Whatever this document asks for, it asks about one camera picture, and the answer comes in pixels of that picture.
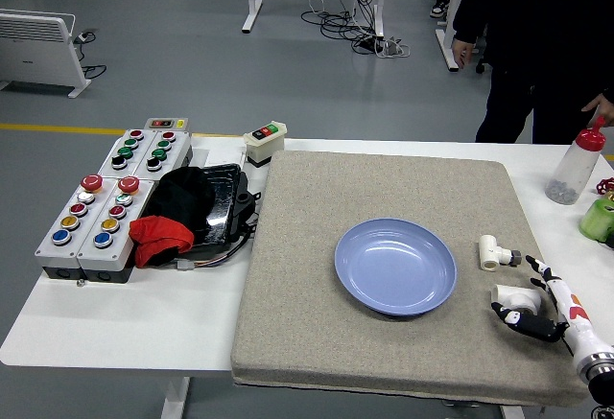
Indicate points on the person's right hand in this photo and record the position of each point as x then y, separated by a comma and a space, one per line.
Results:
463, 53

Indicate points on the person's left hand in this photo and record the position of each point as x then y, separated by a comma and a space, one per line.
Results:
605, 105

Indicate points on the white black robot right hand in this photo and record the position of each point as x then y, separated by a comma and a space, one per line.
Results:
583, 328

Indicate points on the large white tee pipe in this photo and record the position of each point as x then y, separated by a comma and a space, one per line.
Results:
515, 295

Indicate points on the white tee pipe metal nut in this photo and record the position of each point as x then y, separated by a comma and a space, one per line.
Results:
490, 252

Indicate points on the blue round plate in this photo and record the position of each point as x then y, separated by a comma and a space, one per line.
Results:
393, 265

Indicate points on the black white sneaker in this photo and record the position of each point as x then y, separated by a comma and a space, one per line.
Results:
439, 6

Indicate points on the clear squeeze bottle red cap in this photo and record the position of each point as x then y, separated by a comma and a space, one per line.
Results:
573, 169

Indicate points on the red valve handwheel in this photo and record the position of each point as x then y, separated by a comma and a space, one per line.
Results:
605, 185

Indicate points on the green plastic part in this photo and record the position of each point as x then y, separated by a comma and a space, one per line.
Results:
597, 222

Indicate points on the grey-brown mat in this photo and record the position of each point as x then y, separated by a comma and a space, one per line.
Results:
336, 189

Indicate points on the black plastic tray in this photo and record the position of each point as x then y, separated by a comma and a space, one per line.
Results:
225, 198

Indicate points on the black cloth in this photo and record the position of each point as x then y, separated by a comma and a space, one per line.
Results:
182, 193

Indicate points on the red cloth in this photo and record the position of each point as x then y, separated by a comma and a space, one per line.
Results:
158, 239

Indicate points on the grey floor power strip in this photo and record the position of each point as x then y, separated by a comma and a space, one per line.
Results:
85, 35

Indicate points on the five-button grey control box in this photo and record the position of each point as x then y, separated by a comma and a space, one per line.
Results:
121, 249
54, 253

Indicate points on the white table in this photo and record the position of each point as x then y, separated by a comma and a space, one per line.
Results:
144, 323

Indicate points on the white panel heater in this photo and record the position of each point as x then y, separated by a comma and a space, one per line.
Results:
33, 50

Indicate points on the white desk frame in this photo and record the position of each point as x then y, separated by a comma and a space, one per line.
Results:
448, 50

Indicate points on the white red-green switch box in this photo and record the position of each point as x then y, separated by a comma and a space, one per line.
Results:
264, 148

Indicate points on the small grey switch panel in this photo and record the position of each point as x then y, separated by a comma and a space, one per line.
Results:
165, 123

